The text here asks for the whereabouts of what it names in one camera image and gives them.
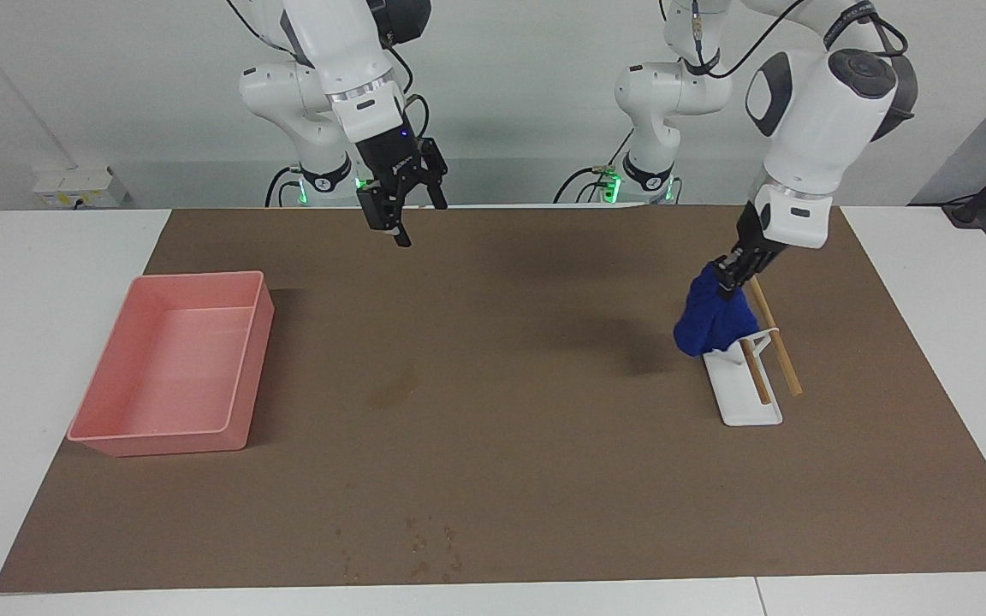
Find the pink plastic bin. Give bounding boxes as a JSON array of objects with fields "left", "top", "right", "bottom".
[{"left": 67, "top": 270, "right": 276, "bottom": 458}]

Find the white wall power socket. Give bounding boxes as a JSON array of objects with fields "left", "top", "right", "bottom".
[{"left": 33, "top": 167, "right": 128, "bottom": 209}]

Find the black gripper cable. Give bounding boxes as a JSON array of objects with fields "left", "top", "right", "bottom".
[
  {"left": 386, "top": 44, "right": 431, "bottom": 142},
  {"left": 823, "top": 0, "right": 919, "bottom": 142}
]

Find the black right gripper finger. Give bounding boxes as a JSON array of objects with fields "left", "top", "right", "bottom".
[
  {"left": 357, "top": 187, "right": 413, "bottom": 249},
  {"left": 418, "top": 137, "right": 449, "bottom": 211}
]

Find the brown table mat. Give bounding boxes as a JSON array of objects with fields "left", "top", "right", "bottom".
[{"left": 0, "top": 205, "right": 986, "bottom": 594}]

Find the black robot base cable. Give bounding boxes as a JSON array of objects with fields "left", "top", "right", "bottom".
[
  {"left": 554, "top": 128, "right": 635, "bottom": 204},
  {"left": 265, "top": 165, "right": 301, "bottom": 208}
]

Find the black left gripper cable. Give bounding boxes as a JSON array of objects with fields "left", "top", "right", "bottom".
[{"left": 823, "top": 0, "right": 919, "bottom": 142}]

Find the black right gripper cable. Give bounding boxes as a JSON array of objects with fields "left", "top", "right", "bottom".
[{"left": 386, "top": 44, "right": 431, "bottom": 142}]

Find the wooden rack rod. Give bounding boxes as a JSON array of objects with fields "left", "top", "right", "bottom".
[
  {"left": 739, "top": 338, "right": 772, "bottom": 406},
  {"left": 748, "top": 275, "right": 804, "bottom": 397}
]

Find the blue towel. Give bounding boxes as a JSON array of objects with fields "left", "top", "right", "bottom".
[{"left": 673, "top": 261, "right": 761, "bottom": 358}]

